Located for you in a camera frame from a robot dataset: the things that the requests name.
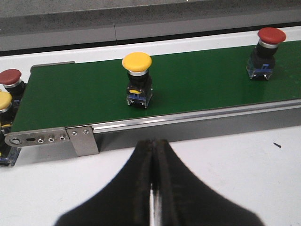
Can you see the yellow mushroom push button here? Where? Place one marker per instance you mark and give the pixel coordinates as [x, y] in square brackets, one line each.
[8, 154]
[139, 88]

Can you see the grey stone counter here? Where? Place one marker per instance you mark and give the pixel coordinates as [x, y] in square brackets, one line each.
[26, 24]

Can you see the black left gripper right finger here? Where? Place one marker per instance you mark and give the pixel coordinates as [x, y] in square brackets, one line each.
[182, 199]

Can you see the aluminium conveyor frame rail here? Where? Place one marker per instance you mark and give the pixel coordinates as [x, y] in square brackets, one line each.
[91, 138]

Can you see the green conveyor belt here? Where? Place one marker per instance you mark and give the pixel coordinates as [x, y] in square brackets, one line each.
[84, 93]

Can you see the red mushroom push button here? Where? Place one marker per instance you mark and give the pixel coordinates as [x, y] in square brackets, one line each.
[12, 82]
[261, 62]

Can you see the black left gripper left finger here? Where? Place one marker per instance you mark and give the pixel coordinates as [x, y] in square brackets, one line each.
[125, 201]

